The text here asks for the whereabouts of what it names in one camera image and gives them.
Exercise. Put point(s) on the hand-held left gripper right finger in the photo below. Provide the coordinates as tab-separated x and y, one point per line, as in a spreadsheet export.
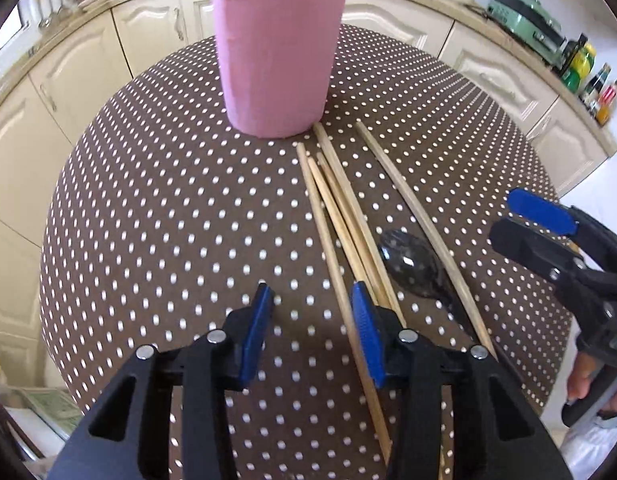
368	345

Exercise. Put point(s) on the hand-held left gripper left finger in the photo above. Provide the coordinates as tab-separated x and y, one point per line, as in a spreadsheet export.
253	340

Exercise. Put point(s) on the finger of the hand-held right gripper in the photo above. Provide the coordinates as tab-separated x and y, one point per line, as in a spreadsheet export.
543	212
533	247

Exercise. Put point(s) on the dark metal spoon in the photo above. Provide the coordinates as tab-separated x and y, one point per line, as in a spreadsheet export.
411	265

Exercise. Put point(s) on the bunch of wooden chopsticks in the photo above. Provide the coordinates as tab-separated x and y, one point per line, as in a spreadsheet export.
332	260

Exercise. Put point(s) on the pink cup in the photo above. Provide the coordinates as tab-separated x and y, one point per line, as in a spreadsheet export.
273	60

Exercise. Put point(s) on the person's right hand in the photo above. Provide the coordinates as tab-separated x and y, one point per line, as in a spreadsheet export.
583	377

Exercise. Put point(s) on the person's light clothing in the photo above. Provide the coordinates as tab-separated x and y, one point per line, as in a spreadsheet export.
598	440

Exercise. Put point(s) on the red label sauce bottle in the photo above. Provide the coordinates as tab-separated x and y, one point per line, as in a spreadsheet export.
608	105

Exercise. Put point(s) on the dark sauce bottle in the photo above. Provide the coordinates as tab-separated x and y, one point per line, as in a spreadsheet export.
596	85

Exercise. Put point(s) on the brown polka dot tablecloth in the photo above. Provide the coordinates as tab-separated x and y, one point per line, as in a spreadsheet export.
163	210

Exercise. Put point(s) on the green electric cooker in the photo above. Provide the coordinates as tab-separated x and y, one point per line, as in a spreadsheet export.
523	25

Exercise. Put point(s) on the green printed carton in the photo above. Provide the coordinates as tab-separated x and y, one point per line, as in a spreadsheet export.
48	410

